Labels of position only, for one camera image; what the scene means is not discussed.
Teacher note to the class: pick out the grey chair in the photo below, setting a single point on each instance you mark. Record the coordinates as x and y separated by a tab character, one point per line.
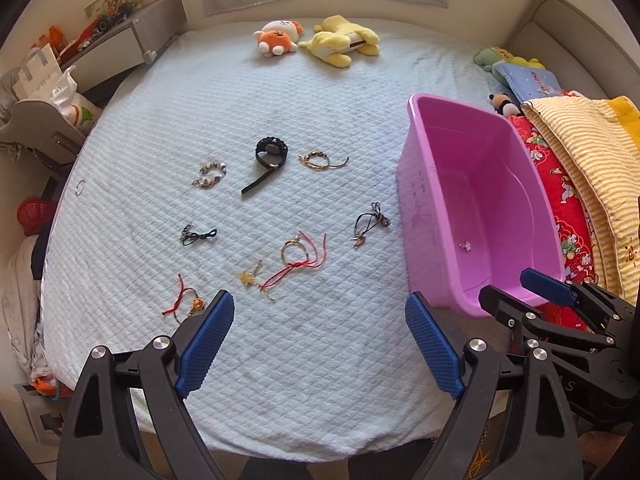
38	125

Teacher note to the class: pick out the orange white plush toy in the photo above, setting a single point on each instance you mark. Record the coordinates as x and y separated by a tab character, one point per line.
278	37

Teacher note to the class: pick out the small gold flower charm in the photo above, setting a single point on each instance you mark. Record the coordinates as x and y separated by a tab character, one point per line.
465	245

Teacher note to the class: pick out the blue small pillow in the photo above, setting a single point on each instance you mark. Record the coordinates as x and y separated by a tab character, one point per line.
527	83

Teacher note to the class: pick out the green yellow plush toy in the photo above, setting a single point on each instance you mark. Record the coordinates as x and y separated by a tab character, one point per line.
488	57

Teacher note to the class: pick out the grey bedside cabinet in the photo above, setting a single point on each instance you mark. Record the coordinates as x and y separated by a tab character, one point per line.
140	39

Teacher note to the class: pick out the black wrist watch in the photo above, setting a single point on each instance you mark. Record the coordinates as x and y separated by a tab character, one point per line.
271	154

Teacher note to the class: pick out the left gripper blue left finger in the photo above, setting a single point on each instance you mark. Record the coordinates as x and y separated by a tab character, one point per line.
198	340

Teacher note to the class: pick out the yellow striped blanket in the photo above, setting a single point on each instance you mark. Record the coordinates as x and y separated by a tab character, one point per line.
597	143

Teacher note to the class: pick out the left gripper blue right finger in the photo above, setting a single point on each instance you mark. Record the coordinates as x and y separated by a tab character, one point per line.
441	359

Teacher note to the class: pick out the red mesh ball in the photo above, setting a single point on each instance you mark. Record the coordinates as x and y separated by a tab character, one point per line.
33	214

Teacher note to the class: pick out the purple plastic bin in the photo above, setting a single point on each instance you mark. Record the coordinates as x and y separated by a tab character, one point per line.
465	174

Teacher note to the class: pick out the white quilted bed cover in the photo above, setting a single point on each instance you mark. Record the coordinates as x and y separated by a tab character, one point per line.
319	363

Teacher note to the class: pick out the red patterned quilt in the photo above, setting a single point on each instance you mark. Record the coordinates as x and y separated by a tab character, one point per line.
567	211

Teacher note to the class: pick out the panda plush toy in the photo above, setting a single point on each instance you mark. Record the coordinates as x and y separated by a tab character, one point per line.
504	106

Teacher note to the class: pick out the white paper bag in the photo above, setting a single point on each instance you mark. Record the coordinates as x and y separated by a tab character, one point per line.
38	74

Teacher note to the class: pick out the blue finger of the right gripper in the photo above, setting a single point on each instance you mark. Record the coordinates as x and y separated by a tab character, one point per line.
547	279
513	313

